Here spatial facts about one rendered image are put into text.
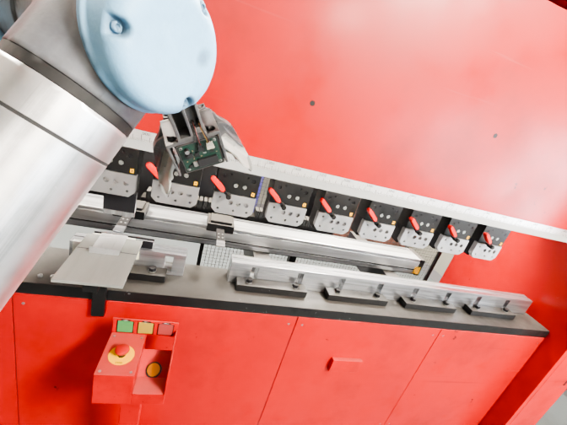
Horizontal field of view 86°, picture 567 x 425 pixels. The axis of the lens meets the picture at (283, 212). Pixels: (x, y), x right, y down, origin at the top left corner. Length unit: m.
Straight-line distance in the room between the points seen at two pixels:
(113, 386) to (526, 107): 1.70
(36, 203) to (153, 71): 0.09
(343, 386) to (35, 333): 1.29
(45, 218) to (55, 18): 0.10
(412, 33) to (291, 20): 0.39
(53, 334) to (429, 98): 1.54
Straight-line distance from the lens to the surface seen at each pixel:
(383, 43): 1.15
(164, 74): 0.20
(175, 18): 0.20
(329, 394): 1.74
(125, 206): 1.19
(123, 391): 1.14
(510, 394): 2.42
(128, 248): 1.18
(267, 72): 1.03
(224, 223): 1.39
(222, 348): 1.37
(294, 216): 1.16
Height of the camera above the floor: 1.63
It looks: 21 degrees down
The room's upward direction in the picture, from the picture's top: 17 degrees clockwise
